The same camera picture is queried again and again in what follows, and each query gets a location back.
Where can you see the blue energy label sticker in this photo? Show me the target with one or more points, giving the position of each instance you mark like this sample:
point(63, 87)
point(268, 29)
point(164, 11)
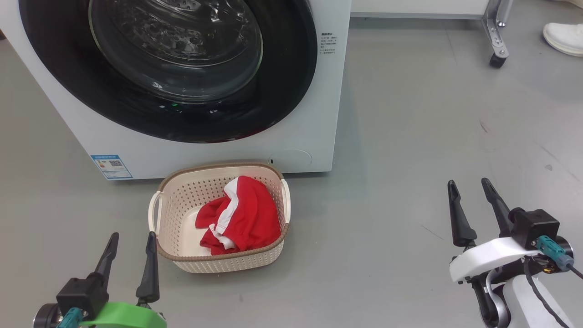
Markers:
point(111, 167)

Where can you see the black caster wheel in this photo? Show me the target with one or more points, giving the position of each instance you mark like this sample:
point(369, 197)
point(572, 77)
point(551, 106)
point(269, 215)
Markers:
point(497, 61)

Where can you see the grey metal frame leg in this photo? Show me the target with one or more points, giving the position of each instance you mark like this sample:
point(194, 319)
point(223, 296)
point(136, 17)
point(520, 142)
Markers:
point(494, 27)

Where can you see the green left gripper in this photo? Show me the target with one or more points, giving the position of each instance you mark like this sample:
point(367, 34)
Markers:
point(127, 316)

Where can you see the red and white garment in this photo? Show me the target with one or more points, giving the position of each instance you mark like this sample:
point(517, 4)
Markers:
point(250, 214)

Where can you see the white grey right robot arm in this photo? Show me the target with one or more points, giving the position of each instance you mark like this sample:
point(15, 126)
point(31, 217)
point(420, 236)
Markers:
point(519, 310)

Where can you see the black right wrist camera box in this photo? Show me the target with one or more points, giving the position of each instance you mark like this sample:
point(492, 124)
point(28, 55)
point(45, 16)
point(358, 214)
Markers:
point(537, 228)

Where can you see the cream perforated laundry basket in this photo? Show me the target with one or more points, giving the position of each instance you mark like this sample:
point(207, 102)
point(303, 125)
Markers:
point(182, 200)

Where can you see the white sneaker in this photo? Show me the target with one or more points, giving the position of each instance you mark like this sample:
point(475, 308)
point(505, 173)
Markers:
point(567, 38)

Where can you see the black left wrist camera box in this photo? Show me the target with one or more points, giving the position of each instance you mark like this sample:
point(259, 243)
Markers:
point(82, 294)

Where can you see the small black text label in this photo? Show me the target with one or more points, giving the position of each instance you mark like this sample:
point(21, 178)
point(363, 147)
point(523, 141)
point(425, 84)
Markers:
point(329, 43)

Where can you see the white front-load washing machine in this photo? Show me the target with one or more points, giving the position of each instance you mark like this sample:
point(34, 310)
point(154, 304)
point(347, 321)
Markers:
point(319, 114)

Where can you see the washing machine door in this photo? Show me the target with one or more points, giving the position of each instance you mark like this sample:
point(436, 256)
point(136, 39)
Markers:
point(291, 68)

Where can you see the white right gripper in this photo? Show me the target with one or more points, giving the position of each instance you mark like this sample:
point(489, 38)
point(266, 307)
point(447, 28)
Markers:
point(492, 257)

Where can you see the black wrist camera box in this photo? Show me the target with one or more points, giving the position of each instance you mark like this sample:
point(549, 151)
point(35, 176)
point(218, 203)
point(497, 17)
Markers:
point(82, 294)
point(537, 228)

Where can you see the round white filter cover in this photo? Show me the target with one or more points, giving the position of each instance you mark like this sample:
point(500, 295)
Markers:
point(294, 158)

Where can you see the white board panel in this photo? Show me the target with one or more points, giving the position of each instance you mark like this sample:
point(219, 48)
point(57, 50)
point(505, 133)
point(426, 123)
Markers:
point(419, 8)

